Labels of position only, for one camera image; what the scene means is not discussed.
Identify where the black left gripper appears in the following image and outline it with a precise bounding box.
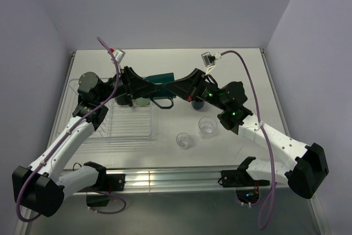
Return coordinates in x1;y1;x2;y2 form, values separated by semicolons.
96;66;161;103

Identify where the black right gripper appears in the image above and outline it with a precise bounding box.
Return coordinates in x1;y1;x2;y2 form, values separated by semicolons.
162;68;228;111

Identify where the light green plastic cup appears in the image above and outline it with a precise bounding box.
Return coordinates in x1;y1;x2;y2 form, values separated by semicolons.
135;97;151;106

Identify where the dark green mug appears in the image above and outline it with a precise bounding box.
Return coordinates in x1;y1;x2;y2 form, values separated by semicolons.
144;73;176;110

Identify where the black mug cream interior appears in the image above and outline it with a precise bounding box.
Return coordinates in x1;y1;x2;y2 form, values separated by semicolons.
114;95;133;107

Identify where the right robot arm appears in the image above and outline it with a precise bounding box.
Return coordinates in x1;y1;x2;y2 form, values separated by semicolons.
164;69;329;199

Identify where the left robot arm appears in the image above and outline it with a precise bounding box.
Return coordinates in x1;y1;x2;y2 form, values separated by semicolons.
12;67;163;222

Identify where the dark blue mug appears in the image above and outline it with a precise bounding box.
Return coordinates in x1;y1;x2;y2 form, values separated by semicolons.
191;101;205;110

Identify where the large clear glass cup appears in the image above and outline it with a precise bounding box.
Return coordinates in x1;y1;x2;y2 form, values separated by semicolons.
198;116;218;139

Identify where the small clear glass cup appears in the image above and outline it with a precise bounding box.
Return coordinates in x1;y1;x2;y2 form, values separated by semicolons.
176;133;193;150

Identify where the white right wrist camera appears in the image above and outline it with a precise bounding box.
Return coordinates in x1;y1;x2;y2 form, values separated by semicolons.
201;52;222;75

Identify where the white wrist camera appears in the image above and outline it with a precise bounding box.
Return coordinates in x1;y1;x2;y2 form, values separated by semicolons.
201;52;222;75
109;48;125;64

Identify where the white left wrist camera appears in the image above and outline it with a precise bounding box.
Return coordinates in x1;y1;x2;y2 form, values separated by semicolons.
109;48;125;64

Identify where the clear wire dish rack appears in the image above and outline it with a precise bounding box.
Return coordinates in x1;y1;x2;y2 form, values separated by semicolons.
53;79;152;145

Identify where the aluminium rail frame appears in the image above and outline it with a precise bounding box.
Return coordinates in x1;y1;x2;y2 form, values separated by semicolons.
27;167;331;235

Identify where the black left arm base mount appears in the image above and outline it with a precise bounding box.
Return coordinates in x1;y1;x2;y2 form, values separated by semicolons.
86;173;127;213

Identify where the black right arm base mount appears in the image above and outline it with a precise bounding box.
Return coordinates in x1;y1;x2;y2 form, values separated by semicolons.
217;169;270;188

